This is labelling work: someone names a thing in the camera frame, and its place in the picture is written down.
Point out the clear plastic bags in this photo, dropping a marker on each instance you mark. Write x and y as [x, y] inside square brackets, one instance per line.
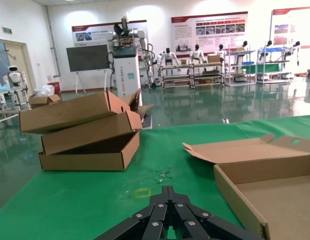
[45, 90]

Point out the open cardboard carton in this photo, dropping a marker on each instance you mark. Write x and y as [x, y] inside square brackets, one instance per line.
[40, 102]

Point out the blue cloth pile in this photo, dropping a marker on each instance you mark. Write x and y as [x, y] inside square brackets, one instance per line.
[2, 88]

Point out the open flat cardboard box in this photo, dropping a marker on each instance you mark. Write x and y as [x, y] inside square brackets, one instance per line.
[270, 162]

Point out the green exit sign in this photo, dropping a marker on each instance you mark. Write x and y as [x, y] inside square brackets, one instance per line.
[7, 30]

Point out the blue plastic bin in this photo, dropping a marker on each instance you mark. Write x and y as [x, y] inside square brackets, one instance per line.
[248, 63]

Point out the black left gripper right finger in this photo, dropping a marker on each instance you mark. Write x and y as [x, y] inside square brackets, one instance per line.
[195, 222]

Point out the red bin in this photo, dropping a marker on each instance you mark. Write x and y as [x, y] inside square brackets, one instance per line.
[54, 88]

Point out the metal tube rack workbench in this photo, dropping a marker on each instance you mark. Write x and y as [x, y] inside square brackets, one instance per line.
[207, 65]
[175, 66]

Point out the beige door with frame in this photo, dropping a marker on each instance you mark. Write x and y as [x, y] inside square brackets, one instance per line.
[20, 57]

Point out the white tape scraps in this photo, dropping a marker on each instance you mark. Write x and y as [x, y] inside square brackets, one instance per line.
[163, 176]

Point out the wide red white info board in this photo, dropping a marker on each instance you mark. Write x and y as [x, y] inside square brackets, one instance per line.
[210, 25]

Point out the white round-head humanoid robot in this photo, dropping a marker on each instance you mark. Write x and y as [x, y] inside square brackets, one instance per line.
[14, 76]

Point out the black screen on stand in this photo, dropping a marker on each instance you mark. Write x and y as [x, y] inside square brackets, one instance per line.
[87, 57]

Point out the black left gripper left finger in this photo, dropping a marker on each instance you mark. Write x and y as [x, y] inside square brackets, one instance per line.
[145, 225]

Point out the stacked cardboard boxes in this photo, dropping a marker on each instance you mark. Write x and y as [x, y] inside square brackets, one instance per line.
[82, 161]

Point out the white shelf rack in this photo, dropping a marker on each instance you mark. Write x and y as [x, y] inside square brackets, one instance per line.
[275, 51]
[240, 52]

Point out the red white photo info board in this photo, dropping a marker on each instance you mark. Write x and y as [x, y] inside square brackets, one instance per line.
[292, 27]

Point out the white black humanoid robot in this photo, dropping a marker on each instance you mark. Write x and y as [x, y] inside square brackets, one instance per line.
[245, 43]
[167, 57]
[269, 43]
[297, 44]
[197, 55]
[221, 53]

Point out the stacked flat cardboard box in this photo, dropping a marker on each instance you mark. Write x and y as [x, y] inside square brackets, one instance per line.
[90, 135]
[65, 114]

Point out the cardboard box on rack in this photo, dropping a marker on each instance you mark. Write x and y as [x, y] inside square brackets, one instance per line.
[214, 58]

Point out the white tube frame workbench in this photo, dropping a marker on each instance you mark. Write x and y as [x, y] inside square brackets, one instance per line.
[22, 98]

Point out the grey wall pipe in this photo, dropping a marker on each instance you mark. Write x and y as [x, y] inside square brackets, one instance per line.
[53, 50]

